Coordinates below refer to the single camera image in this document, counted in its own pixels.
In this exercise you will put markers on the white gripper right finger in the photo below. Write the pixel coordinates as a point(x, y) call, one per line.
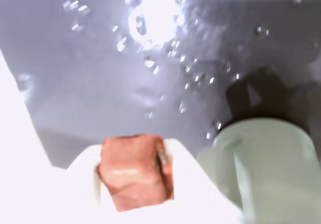
point(200, 191)

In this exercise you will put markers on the red-brown cube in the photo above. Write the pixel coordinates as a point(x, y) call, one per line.
point(136, 171)

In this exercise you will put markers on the black table mat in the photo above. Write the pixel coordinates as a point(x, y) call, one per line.
point(100, 70)

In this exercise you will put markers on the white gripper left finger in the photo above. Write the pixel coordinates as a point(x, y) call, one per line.
point(37, 183)

